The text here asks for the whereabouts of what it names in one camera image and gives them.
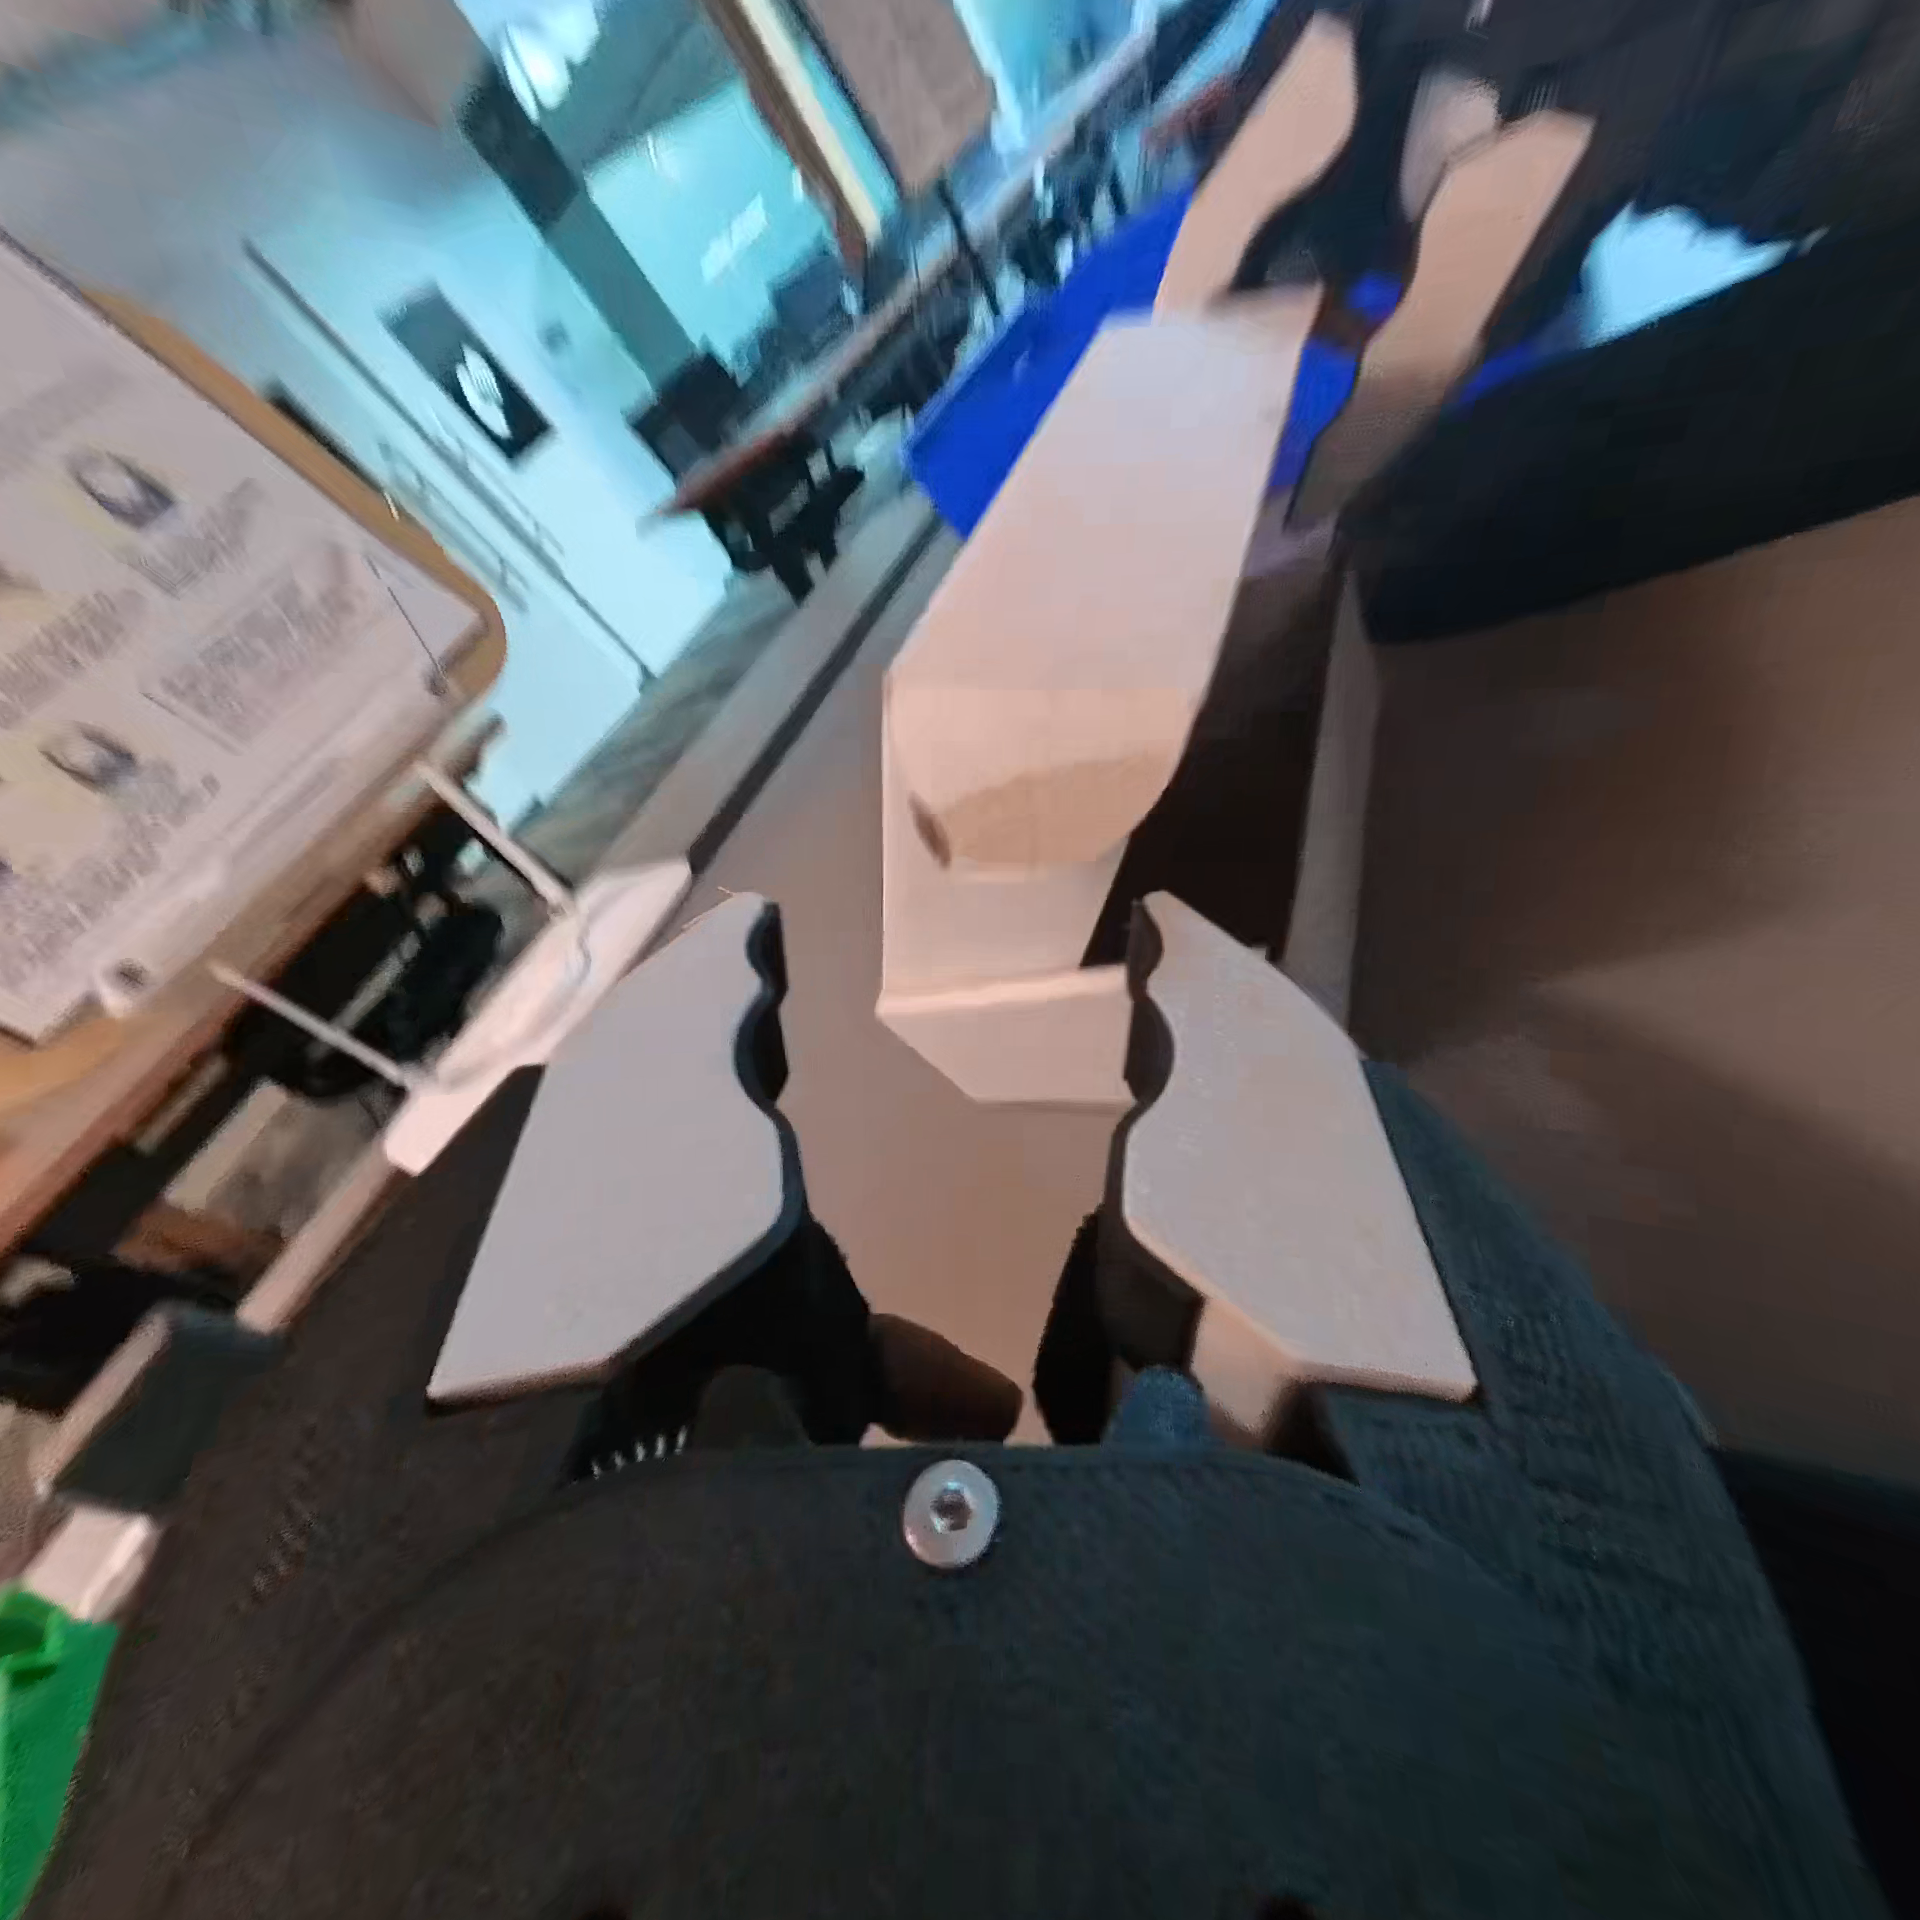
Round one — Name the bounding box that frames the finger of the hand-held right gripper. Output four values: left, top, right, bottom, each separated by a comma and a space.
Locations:
1152, 12, 1366, 319
1303, 108, 1601, 523

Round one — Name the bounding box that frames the dark grey charging case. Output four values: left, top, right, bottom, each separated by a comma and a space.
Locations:
41, 1303, 289, 1520

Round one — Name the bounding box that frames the grey desk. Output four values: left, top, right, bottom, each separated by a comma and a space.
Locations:
151, 488, 1920, 1519

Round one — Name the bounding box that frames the white cardboard mailer box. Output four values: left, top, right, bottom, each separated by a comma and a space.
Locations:
876, 284, 1326, 1112

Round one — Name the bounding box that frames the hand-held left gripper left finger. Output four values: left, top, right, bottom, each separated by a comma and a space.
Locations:
425, 891, 815, 1411

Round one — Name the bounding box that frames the blue plastic bin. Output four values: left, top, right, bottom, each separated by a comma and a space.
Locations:
902, 185, 1555, 541

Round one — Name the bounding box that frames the green plastic bin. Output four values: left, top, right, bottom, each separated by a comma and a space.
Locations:
0, 1587, 124, 1885

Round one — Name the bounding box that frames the person's left hand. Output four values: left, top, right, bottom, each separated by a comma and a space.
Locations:
868, 1312, 1029, 1445

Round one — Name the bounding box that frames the whiteboard on stand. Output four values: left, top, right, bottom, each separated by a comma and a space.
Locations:
803, 0, 998, 198

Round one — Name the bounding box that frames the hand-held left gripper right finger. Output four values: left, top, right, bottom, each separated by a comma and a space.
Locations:
1109, 889, 1483, 1454

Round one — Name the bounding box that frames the wood-topped office desk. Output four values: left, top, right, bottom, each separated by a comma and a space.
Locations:
647, 89, 1202, 606

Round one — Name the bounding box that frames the black sign with round logo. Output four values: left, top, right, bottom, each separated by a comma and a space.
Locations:
456, 21, 591, 226
378, 278, 555, 464

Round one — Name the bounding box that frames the printed instruction sheet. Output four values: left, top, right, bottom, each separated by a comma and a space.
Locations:
0, 247, 486, 1045

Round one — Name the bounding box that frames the white-based document stand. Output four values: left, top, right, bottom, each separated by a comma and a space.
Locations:
0, 223, 694, 1180

